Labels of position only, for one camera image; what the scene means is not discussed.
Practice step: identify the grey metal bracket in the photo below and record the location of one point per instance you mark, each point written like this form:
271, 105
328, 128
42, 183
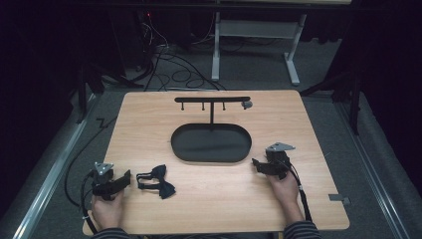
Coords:
339, 198

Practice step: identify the small grey clip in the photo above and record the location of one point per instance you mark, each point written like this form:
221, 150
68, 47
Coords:
246, 105

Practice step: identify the black bow tie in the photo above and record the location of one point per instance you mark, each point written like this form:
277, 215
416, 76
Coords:
158, 182

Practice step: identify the aluminium floor rail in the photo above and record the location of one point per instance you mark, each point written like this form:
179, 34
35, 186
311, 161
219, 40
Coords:
49, 181
373, 169

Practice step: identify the black metal stand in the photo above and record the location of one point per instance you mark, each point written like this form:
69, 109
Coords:
348, 93
87, 79

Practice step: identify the white metal desk frame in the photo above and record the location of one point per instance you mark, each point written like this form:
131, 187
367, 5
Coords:
257, 30

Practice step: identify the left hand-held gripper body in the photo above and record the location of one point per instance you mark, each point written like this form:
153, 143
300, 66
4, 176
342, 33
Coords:
102, 172

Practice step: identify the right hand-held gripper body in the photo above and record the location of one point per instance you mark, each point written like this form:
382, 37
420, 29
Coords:
278, 159

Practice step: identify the person's right hand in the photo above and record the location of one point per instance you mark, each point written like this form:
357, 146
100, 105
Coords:
284, 191

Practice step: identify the black rack stand with tray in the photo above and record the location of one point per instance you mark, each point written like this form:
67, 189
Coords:
211, 142

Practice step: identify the person's left hand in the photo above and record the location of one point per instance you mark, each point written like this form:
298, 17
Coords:
106, 212

